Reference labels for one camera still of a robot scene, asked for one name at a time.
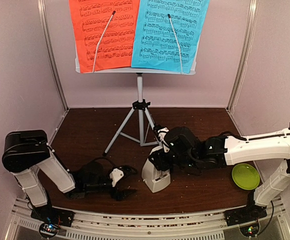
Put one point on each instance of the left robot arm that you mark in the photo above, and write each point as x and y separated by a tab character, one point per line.
28	150

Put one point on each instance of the grey music stand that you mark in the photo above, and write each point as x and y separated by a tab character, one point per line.
140	105

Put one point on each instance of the green plate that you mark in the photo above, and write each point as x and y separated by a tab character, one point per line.
245	176

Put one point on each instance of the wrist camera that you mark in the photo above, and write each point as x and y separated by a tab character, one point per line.
119	173
160	133

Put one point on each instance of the blue sheet music mat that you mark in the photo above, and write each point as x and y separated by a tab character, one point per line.
167	34

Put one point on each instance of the left aluminium corner post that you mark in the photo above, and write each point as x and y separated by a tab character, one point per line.
51	56

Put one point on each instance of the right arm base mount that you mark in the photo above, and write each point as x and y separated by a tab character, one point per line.
247	220

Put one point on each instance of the red sheet music mat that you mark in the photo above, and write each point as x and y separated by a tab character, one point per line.
104	32

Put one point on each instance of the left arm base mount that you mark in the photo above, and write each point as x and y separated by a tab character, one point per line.
52	220

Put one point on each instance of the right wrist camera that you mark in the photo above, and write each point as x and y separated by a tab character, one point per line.
160	133

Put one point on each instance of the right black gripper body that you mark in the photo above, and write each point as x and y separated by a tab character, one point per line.
165	165

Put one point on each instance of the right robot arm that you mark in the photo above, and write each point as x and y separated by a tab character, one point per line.
180	147

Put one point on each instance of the right aluminium corner post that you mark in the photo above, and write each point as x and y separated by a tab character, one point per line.
246	48

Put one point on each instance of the aluminium front rail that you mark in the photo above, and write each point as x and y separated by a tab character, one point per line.
204	225

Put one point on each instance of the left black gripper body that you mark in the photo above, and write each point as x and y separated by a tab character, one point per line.
114	194

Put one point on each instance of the grey metronome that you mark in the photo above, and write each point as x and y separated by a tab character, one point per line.
156	180

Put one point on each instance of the aluminium corner post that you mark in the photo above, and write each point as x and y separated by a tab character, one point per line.
246	48
51	56

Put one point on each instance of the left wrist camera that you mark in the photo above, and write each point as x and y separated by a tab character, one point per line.
119	173

